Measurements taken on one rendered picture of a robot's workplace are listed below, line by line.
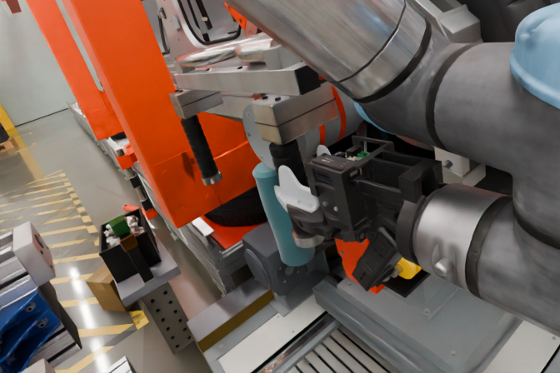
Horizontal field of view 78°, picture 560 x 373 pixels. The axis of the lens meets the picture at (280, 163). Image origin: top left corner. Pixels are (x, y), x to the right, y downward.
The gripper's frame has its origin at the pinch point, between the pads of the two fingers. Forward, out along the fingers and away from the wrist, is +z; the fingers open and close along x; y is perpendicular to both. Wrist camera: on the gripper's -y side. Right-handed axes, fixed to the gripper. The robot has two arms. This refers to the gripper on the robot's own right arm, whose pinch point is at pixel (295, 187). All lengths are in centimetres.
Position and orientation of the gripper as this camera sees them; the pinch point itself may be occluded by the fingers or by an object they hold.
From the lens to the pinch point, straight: 45.2
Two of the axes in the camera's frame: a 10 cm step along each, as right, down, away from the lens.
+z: -5.6, -1.9, 8.0
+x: -7.9, 4.2, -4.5
